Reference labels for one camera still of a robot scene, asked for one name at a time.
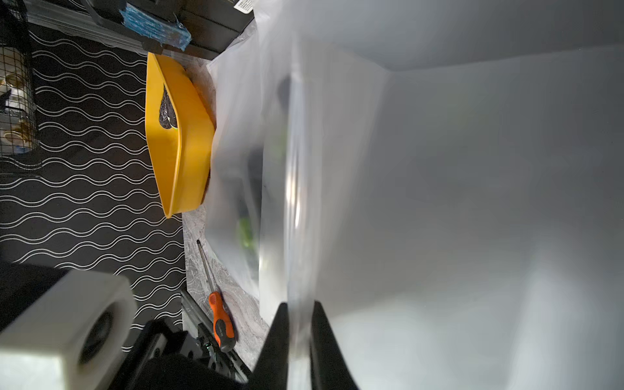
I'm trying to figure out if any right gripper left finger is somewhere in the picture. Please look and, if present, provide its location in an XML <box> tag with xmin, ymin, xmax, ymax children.
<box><xmin>245</xmin><ymin>302</ymin><xmax>290</xmax><ymax>390</ymax></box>

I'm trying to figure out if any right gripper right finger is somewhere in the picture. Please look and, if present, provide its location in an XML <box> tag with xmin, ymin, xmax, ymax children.
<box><xmin>310</xmin><ymin>301</ymin><xmax>358</xmax><ymax>389</ymax></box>

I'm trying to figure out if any clear zip-top bag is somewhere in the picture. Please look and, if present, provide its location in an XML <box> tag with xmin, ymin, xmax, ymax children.
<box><xmin>205</xmin><ymin>23</ymin><xmax>265</xmax><ymax>298</ymax></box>

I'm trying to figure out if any yellow plastic tray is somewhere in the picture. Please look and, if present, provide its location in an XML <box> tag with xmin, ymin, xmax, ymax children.
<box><xmin>145</xmin><ymin>53</ymin><xmax>215</xmax><ymax>219</ymax></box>

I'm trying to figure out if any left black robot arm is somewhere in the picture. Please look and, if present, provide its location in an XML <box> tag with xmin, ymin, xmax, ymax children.
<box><xmin>1</xmin><ymin>262</ymin><xmax>137</xmax><ymax>389</ymax></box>

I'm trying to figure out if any black yellow toolbox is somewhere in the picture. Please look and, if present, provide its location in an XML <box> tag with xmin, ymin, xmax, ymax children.
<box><xmin>82</xmin><ymin>1</ymin><xmax>254</xmax><ymax>59</ymax></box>

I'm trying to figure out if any orange handled screwdriver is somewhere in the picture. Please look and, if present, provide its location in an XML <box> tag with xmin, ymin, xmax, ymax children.
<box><xmin>196</xmin><ymin>240</ymin><xmax>237</xmax><ymax>353</ymax></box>

